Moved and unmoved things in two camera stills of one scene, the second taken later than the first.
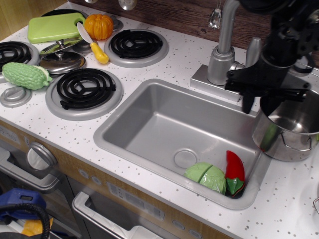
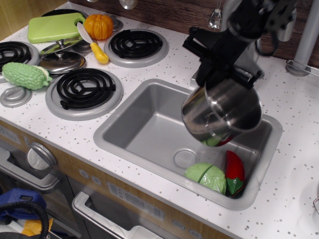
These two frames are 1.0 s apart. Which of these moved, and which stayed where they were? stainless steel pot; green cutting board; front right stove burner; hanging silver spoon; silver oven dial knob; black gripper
Moved: black gripper; stainless steel pot
Stayed: front right stove burner; green cutting board; silver oven dial knob; hanging silver spoon
